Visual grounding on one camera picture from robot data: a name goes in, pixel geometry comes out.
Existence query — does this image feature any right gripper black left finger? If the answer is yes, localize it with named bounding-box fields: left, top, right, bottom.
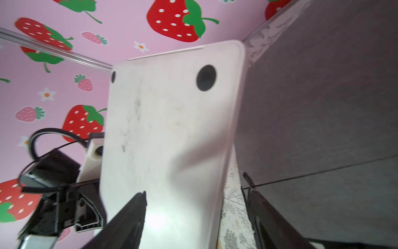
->
left=83, top=192, right=147, bottom=249

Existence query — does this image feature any left rear aluminium post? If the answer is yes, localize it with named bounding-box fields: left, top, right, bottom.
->
left=1, top=28, right=113, bottom=73

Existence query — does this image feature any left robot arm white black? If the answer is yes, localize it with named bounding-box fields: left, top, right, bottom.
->
left=17, top=128, right=107, bottom=249

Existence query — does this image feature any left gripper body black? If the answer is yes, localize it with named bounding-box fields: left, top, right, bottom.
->
left=29, top=182, right=106, bottom=237

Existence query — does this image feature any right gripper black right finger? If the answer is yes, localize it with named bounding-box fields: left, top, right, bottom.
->
left=247, top=190, right=314, bottom=249

